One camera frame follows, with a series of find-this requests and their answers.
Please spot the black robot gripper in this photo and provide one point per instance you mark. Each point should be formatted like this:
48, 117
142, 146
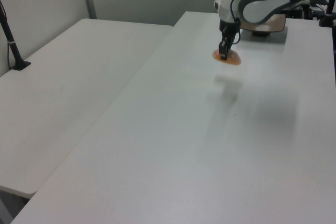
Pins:
228, 28

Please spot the sugared orange bread loaf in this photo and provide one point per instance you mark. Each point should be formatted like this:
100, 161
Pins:
232, 60

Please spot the brown square ceramic plate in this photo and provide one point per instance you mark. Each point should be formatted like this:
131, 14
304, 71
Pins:
273, 24

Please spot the black background equipment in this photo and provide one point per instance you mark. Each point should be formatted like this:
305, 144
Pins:
302, 11

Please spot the black stand with white top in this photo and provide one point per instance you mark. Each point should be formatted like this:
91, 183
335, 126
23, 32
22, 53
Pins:
328, 11

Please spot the white side table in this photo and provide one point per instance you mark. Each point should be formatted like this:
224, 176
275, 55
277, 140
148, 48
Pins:
65, 90

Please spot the black camera stand pole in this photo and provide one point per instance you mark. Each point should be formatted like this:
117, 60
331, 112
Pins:
11, 43

